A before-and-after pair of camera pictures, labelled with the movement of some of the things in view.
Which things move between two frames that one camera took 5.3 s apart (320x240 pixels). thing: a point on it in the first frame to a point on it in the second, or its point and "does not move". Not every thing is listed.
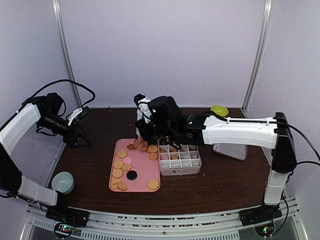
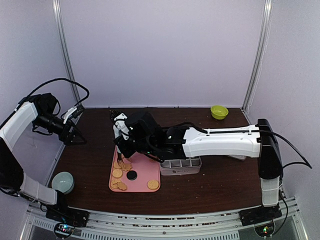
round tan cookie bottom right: x=153 y=184 does not move
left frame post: x=62 y=36 does not move
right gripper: x=146 y=135 to x=126 y=152
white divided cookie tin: x=186 y=161 does not move
